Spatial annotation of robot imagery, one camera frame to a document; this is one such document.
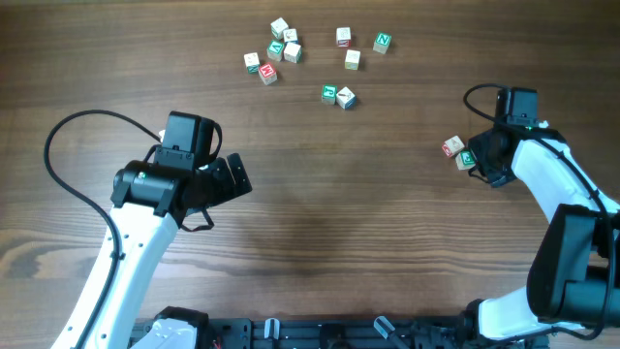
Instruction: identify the small picture wooden block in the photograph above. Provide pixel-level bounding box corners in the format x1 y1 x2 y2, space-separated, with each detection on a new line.
283 28 298 44

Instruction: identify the plain top wooden block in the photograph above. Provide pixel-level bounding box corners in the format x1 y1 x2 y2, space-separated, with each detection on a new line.
284 42 302 63

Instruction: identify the green letter F block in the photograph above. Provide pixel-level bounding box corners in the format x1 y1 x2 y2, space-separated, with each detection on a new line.
455 149 476 171

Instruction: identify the green letter J block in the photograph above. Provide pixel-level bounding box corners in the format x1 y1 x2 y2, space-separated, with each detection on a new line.
321 84 337 105

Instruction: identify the teal sided wooden block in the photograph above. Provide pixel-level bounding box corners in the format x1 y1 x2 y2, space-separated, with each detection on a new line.
270 17 289 40

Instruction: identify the red letter M block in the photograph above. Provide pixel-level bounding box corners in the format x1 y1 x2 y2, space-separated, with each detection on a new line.
259 63 277 85

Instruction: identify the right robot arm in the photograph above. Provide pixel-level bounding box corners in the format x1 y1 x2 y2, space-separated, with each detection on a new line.
457 84 619 347

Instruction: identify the green letter A block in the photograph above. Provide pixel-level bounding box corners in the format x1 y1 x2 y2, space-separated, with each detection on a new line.
266 40 285 61

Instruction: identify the yellow sided wooden block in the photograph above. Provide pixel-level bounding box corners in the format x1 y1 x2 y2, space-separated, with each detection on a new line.
345 49 360 70

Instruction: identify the hammer picture wooden block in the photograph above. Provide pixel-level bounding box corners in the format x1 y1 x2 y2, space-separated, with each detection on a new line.
336 86 357 110

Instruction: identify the ice cream picture block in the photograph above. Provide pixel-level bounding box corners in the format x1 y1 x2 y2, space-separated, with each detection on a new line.
442 136 465 158

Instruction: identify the green letter N block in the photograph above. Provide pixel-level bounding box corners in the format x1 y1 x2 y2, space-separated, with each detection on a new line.
373 32 391 54

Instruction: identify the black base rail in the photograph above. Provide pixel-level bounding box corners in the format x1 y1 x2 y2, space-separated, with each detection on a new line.
128 317 551 349

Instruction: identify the green sided left block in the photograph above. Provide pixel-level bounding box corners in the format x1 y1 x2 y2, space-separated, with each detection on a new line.
243 52 261 74

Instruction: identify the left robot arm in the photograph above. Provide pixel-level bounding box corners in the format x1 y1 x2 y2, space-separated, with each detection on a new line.
44 111 252 348

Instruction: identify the red sided top block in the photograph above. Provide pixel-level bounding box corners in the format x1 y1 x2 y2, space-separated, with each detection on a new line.
336 27 352 48

